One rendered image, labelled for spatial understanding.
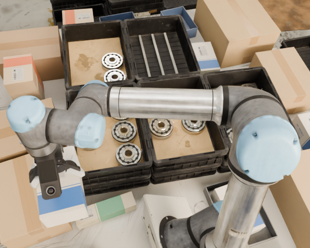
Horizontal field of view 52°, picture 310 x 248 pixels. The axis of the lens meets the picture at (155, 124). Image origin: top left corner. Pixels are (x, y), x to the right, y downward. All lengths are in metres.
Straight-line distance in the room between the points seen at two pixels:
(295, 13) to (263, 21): 1.76
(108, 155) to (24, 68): 0.54
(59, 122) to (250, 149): 0.38
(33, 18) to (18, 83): 1.81
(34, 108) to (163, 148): 0.75
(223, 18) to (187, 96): 1.09
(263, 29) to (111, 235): 1.25
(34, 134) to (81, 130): 0.10
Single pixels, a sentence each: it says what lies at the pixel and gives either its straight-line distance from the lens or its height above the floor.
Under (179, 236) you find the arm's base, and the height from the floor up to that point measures 0.98.
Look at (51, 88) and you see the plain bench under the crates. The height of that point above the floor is 0.70.
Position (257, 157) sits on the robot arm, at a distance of 0.63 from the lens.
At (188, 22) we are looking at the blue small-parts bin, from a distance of 2.00.
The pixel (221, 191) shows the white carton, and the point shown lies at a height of 0.79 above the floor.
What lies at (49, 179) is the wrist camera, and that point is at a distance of 0.83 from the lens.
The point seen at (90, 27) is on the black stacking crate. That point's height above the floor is 0.91.
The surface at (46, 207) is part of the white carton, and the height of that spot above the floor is 1.14.
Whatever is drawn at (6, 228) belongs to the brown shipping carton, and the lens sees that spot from 1.25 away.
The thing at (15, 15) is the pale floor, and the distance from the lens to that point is 3.32.
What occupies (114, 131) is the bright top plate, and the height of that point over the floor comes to 0.86.
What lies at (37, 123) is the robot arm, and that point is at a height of 1.45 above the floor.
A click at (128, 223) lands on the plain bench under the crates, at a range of 1.34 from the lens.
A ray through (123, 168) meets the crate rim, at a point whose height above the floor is 0.93.
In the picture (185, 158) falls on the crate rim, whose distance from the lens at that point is 1.20.
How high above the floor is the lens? 2.00
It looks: 58 degrees down
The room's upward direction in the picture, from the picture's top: 6 degrees clockwise
